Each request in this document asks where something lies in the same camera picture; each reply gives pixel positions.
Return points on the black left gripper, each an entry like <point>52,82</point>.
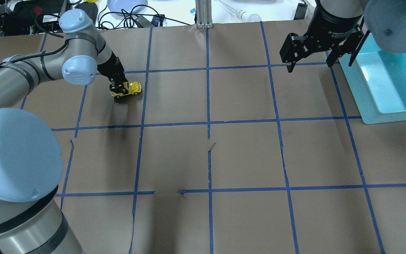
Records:
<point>112,70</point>

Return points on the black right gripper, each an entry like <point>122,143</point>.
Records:
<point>333,25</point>

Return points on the yellow beetle toy car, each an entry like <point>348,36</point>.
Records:
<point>132,88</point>

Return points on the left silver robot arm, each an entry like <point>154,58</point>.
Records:
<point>30,156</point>

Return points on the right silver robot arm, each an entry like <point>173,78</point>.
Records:
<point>384,19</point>

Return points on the turquoise plastic bin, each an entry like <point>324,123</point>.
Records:
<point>377,80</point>

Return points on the blue plastic plate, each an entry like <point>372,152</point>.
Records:
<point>131,6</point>

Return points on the aluminium frame post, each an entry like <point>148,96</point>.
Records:
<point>203,16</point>

